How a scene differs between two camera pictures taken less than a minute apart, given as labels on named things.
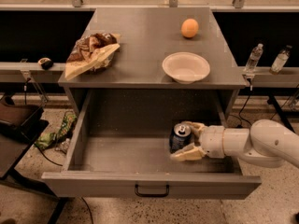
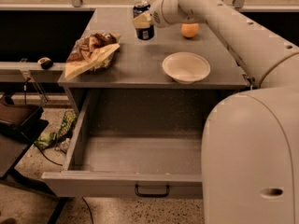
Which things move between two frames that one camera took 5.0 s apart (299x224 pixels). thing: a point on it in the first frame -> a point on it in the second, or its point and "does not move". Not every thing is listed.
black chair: (21, 125) does not move
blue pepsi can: (180, 137) -> (140, 8)
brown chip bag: (92, 52) does not move
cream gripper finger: (188, 153) -> (143, 20)
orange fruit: (190, 28) does not move
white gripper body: (212, 141) -> (159, 15)
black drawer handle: (151, 195) does not move
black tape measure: (46, 63) does not move
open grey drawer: (119, 147) does not move
